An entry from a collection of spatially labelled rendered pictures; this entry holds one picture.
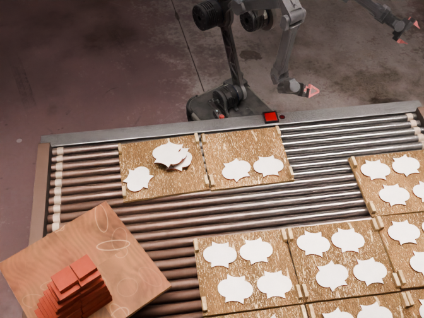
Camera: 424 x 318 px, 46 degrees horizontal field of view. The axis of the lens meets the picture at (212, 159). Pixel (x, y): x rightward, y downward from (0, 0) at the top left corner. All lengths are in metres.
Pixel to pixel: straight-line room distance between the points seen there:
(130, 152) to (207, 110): 1.26
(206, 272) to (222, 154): 0.65
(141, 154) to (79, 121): 1.58
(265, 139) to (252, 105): 1.16
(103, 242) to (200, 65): 2.56
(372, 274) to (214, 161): 0.90
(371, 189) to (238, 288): 0.83
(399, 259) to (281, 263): 0.51
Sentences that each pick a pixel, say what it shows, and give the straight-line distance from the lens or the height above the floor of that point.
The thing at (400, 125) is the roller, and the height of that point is 0.92.
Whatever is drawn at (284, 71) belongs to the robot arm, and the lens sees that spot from 2.51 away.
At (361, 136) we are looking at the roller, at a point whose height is 0.92.
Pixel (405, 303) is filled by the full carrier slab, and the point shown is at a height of 0.96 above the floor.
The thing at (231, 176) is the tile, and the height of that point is 0.95.
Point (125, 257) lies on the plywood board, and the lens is 2.09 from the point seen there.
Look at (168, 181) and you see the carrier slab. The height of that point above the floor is 0.94.
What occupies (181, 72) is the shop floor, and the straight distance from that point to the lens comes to 4.33.
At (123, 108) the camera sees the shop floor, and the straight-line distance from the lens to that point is 4.06.
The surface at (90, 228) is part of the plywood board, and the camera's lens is 2.18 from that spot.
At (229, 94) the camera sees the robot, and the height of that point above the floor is 0.40.
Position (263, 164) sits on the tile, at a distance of 2.46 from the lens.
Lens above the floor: 2.88
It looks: 52 degrees down
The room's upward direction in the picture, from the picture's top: 2 degrees clockwise
